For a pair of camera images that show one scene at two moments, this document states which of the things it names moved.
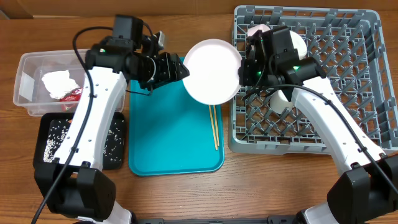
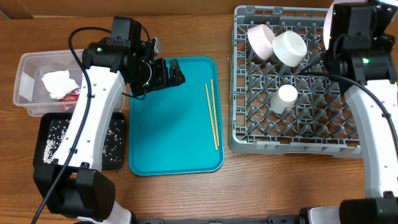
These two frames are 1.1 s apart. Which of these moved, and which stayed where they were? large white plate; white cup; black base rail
Moved: large white plate
Stayed: black base rail; white cup
